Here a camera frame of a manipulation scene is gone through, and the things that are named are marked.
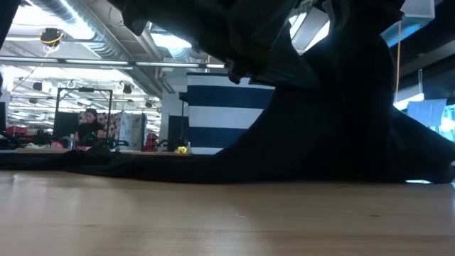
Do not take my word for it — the white patterned board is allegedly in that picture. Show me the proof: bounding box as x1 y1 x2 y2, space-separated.
119 112 147 152

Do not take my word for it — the white paper sheet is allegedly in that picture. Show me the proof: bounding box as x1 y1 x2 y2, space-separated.
407 98 448 127

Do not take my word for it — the black background rig frame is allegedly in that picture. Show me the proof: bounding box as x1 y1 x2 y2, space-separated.
55 87 114 139

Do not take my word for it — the rectangular ceiling duct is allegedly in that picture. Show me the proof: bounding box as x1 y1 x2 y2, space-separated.
289 0 437 54

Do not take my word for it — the floral patterned board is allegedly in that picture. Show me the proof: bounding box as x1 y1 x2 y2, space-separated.
78 112 124 142

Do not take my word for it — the spiral round ventilation duct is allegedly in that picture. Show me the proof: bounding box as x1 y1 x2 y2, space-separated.
31 0 161 97

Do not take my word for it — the navy white striped fabric bin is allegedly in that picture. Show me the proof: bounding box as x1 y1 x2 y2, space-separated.
179 73 277 156

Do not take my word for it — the yellow hanging cord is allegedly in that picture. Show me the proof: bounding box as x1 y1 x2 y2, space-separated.
393 21 403 104

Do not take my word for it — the person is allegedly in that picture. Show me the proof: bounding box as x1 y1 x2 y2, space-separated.
73 108 107 147

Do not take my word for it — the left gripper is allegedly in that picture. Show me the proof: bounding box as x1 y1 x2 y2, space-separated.
177 0 296 85

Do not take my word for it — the yellow black ceiling cord reel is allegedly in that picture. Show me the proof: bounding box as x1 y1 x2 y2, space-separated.
39 27 65 49

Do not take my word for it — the red background item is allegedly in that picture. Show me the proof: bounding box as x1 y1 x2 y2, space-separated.
144 132 160 152
5 126 28 138

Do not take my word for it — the black garment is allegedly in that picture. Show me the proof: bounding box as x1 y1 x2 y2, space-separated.
0 0 455 185

